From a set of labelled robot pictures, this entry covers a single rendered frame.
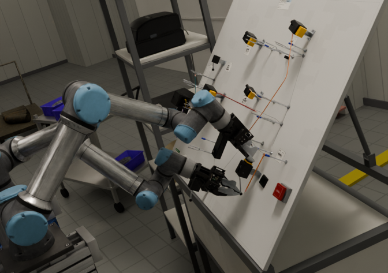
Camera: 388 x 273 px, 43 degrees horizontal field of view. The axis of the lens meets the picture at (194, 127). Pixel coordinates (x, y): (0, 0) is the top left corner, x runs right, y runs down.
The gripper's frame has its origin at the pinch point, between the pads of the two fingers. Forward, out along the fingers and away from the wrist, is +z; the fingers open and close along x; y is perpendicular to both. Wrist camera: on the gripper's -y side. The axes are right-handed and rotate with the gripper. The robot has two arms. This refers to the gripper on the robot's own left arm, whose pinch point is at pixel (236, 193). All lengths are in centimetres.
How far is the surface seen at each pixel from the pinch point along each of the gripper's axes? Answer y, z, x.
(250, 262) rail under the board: 3.9, 12.5, -25.4
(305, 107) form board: 34.3, 6.5, 27.6
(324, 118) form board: 43.3, 10.8, 19.9
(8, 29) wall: -780, -410, 489
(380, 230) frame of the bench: 15, 56, 4
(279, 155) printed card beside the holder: 19.8, 6.7, 12.6
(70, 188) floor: -310, -88, 71
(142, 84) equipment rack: -54, -56, 61
